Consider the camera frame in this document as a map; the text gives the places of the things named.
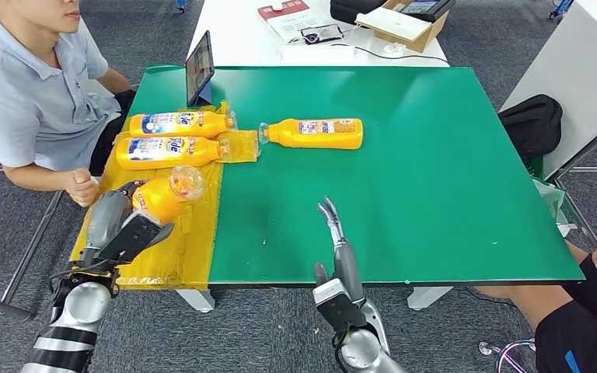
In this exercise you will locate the person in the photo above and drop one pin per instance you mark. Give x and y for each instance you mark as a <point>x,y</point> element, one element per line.
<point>576,340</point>
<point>20,87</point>

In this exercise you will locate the red booklet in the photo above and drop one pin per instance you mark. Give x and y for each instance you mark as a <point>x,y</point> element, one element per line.
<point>286,9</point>

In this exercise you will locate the white paper sheet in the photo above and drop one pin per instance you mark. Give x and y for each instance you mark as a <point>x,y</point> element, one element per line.
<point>291,27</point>

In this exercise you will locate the white desk with metal frame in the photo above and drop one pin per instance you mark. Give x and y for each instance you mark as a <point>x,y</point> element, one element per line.
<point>574,75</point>

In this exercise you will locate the white charger plug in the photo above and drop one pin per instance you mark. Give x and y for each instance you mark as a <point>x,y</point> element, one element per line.
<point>393,48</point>

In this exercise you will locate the black screen terminal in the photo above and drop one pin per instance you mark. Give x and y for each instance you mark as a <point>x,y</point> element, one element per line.
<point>420,6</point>

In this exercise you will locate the metal desk leg frame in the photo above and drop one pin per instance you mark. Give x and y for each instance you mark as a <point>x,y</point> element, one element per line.
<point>0,307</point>

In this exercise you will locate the blue caster wheel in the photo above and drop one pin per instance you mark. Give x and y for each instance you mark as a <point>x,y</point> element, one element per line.
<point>180,5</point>

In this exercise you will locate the black backpack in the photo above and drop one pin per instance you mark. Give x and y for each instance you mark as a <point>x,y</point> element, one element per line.
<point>531,124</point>

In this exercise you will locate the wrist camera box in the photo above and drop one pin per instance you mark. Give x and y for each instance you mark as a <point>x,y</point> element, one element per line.
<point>128,237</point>
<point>334,306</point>

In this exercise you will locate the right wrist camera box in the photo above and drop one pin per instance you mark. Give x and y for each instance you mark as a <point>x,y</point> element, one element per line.
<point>334,306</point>

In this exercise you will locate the white table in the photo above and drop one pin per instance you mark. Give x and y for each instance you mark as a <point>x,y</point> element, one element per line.
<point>234,34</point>

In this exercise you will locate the clear plastic bag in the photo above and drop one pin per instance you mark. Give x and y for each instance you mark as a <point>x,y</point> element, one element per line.
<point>549,199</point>

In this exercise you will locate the green table mat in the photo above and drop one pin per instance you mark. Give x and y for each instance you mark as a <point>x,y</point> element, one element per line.
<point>432,180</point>

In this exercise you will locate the blue chair base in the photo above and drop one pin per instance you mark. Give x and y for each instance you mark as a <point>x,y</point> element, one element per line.
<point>561,6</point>

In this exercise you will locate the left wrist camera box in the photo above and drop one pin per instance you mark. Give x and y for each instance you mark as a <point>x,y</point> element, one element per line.
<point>128,237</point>

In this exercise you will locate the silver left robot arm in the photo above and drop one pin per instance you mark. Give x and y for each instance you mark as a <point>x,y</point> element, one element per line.
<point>79,309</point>

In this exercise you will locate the yellow taped cardboard sheet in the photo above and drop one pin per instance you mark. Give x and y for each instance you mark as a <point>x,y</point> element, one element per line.
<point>195,247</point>

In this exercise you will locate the black tablet on stand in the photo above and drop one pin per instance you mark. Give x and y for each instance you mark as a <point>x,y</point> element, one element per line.
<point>198,65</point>

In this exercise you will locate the orange detergent bottle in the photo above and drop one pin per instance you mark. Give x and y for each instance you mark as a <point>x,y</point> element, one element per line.
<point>206,124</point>
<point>200,153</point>
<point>288,135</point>
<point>162,201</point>

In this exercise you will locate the cardboard box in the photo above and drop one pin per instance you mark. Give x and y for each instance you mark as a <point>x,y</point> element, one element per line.
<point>428,38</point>

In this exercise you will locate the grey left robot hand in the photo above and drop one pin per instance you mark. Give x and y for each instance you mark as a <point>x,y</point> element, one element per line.
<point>108,221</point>

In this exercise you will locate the black zip case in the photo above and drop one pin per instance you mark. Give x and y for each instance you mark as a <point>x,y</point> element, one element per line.
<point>348,10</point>

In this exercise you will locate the white table foot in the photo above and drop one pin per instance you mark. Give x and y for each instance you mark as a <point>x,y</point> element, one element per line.
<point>195,301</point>
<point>425,297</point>

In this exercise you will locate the white flat box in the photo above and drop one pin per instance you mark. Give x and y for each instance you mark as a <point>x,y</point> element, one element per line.
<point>391,23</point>

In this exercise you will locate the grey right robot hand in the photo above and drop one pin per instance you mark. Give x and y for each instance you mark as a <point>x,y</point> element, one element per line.
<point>349,267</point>

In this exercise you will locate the chrome stool base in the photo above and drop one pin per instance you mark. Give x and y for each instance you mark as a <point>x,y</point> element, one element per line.
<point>483,350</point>

